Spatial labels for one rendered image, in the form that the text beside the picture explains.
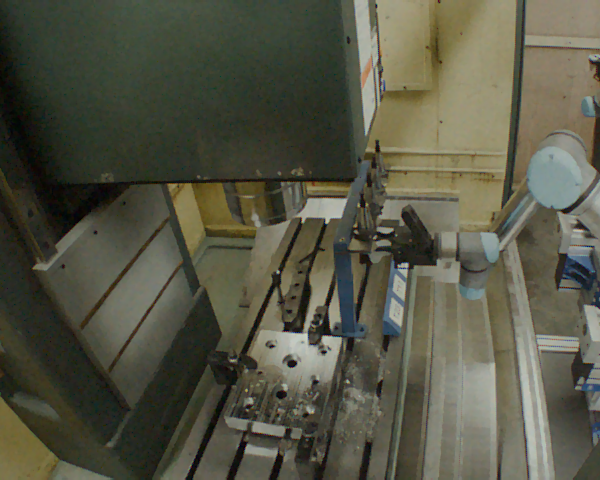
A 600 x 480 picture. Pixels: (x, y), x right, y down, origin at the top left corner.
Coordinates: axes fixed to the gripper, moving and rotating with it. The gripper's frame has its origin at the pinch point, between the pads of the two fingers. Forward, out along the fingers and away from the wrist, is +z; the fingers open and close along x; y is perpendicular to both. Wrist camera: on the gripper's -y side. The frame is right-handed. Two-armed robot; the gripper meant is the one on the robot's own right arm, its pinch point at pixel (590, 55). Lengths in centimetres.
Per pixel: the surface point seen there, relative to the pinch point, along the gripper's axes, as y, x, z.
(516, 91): 5.2, -39.9, -14.1
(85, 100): -46, -145, -107
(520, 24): -20.2, -36.4, -14.2
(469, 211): 58, -62, -10
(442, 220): 55, -76, -17
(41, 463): 49, -220, -122
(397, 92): 0, -85, -4
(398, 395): 45, -105, -107
